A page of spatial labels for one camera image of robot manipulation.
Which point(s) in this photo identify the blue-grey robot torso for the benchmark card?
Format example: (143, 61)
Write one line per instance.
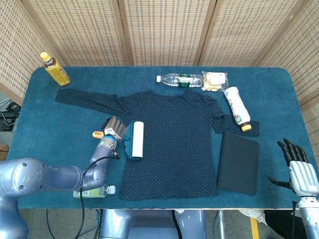
(149, 224)

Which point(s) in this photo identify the woven wooden folding screen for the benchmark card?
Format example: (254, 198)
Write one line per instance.
(169, 32)

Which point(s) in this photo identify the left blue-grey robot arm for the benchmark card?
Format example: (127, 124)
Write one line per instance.
(37, 174)

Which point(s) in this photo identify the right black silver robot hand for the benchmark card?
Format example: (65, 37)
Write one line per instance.
(304, 176)

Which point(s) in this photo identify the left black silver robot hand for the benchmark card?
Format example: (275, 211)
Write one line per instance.
(115, 128)

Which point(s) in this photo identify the clear bag of biscuits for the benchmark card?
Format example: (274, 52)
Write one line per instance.
(214, 81)

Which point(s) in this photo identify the dark blue polka-dot shirt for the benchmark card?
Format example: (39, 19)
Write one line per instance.
(174, 149)

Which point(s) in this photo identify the black folded cloth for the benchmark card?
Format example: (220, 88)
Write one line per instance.
(238, 164)

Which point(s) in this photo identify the teal carpet table cover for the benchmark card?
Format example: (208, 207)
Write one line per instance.
(49, 124)

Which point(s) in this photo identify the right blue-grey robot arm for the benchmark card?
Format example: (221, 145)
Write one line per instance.
(310, 219)

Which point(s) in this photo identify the yellow tea bottle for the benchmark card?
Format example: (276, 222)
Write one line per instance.
(58, 73)

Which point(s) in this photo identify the brown rounded object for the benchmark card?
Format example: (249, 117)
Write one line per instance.
(3, 152)

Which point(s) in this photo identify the clear water bottle dark-green label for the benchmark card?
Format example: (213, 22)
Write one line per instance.
(174, 80)

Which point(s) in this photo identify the black trouser leg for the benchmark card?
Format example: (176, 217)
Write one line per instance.
(281, 224)

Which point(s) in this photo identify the clear bottle light-green label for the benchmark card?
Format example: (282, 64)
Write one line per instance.
(99, 192)

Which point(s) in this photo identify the white drink bottle yellow cap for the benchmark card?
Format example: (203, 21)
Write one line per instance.
(236, 107)

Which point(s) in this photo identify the metal table leg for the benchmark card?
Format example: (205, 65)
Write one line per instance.
(220, 224)

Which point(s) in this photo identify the teal lint roller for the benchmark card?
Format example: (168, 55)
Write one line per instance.
(137, 139)

